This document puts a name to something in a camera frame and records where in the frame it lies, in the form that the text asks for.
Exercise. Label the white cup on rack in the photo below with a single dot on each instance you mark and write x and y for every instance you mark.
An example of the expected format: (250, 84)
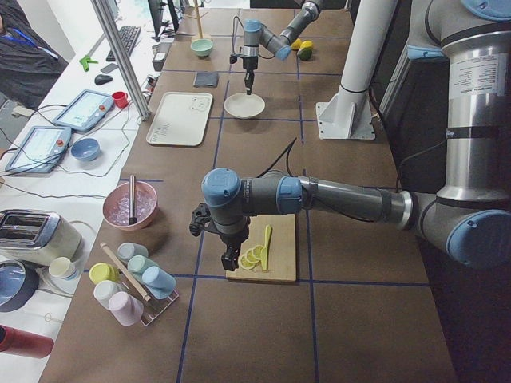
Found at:
(104, 290)

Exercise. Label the cream paper cup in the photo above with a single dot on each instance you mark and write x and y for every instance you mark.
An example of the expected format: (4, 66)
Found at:
(63, 268)

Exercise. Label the wooden mug stand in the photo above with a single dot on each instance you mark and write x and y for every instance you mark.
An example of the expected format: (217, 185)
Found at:
(200, 36)

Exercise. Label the yellow lemon upper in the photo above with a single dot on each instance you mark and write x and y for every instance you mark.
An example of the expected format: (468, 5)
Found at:
(296, 44)

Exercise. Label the teach pendant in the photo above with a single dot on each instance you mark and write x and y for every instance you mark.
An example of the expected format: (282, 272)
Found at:
(41, 150)
(85, 111)

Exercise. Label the black keyboard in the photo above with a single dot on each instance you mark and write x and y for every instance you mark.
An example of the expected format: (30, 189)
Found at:
(129, 36)

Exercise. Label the teach pendant far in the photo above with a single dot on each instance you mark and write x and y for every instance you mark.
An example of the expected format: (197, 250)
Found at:
(85, 111)

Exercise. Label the yellow plastic knife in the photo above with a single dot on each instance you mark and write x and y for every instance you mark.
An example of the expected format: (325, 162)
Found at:
(265, 251)

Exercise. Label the pink cup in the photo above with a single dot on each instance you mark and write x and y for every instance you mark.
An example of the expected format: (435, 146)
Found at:
(125, 308)

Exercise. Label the blue bowl on desk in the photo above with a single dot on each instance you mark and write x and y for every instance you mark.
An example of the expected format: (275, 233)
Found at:
(86, 150)

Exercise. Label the aluminium frame post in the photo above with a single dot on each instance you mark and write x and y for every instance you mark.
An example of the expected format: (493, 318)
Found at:
(113, 37)

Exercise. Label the black box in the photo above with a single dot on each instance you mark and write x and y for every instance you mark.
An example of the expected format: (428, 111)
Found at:
(160, 53)

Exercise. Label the dark blue bowl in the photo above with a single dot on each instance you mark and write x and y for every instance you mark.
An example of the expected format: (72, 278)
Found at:
(18, 284)

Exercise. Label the yellow cup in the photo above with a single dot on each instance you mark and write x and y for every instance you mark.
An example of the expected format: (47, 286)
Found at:
(100, 272)

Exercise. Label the light blue cup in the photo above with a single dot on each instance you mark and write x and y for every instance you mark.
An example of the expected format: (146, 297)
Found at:
(160, 283)

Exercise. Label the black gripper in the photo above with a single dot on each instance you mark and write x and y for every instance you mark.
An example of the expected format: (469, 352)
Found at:
(250, 65)
(232, 238)

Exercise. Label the mint green bowl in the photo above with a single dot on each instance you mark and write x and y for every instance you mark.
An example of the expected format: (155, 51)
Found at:
(202, 47)

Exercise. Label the clear acrylic cup rack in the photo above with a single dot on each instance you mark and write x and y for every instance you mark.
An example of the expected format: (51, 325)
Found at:
(154, 307)

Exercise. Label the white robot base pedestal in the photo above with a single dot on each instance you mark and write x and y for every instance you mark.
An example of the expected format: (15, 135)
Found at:
(347, 115)

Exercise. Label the green clamp tool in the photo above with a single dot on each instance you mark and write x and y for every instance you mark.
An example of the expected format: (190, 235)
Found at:
(86, 62)

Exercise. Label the grey blue cup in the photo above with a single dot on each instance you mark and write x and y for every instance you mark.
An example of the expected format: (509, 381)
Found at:
(127, 250)

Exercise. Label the white bear tray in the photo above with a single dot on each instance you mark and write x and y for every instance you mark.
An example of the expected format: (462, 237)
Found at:
(180, 119)

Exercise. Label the metal black handled scoop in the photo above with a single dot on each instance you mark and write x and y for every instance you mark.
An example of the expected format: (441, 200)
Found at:
(132, 199)

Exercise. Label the red cup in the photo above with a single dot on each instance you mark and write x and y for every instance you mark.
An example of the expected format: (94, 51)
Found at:
(120, 99)

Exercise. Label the white metal toaster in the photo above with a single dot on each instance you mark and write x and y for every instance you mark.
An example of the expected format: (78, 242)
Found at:
(38, 237)

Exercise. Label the mint cup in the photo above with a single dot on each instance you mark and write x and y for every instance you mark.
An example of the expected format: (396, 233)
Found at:
(138, 264)

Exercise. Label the black computer mouse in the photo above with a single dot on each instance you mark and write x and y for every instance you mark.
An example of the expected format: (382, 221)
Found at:
(102, 79)

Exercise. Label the cream round plate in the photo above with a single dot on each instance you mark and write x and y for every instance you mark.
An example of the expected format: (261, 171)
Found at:
(244, 106)

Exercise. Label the red bottle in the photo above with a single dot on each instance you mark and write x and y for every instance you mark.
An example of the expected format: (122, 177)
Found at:
(22, 343)

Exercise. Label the yellow lemon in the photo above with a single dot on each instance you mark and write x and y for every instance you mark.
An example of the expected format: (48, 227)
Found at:
(306, 45)
(296, 44)

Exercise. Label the pink bowl with ice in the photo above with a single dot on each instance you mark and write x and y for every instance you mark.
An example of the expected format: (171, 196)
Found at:
(116, 206)

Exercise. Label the teach pendant near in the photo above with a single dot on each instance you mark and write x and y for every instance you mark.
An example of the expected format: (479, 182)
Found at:
(41, 150)

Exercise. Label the yellow lemon lower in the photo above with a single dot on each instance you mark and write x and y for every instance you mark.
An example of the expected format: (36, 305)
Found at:
(306, 45)

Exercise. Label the wooden cutting board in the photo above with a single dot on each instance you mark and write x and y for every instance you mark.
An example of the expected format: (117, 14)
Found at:
(282, 251)

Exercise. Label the person in black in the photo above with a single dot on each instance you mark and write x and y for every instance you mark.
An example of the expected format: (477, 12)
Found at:
(29, 66)

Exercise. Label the grey folded cloth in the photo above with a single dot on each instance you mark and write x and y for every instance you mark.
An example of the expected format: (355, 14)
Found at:
(206, 80)

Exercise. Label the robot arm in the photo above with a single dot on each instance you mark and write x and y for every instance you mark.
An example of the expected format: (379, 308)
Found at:
(468, 218)
(256, 34)

